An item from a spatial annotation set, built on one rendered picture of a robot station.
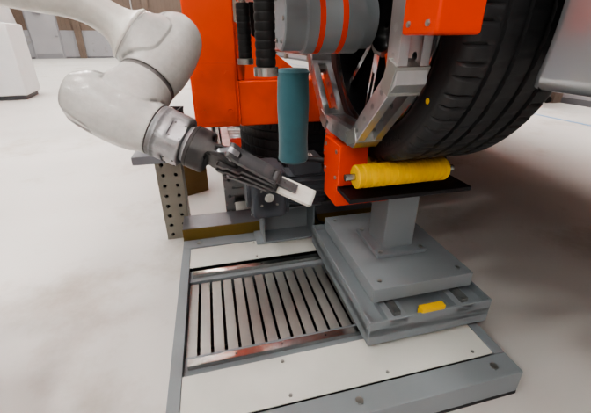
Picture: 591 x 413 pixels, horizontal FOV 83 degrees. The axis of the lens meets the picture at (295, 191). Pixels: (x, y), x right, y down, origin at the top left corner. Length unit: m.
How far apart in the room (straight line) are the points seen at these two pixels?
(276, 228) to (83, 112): 0.95
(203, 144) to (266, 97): 0.72
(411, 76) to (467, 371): 0.71
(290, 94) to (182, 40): 0.34
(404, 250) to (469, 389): 0.37
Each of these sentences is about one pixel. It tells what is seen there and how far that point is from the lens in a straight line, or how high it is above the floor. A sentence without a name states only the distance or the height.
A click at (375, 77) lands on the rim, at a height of 0.72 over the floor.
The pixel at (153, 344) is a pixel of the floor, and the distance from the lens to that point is 1.15.
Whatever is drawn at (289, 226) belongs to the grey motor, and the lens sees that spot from 1.41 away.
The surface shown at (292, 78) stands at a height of 0.72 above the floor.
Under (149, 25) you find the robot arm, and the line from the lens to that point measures 0.68.
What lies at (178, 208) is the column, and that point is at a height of 0.15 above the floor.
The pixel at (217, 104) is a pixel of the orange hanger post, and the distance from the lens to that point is 1.24.
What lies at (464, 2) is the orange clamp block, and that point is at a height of 0.85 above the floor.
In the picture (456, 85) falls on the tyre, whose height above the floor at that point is 0.74.
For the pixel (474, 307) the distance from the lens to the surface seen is 1.07.
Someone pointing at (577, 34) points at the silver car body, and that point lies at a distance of 0.59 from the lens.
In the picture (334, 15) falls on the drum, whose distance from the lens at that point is 0.78.
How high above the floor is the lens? 0.81
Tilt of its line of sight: 24 degrees down
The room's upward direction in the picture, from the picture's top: straight up
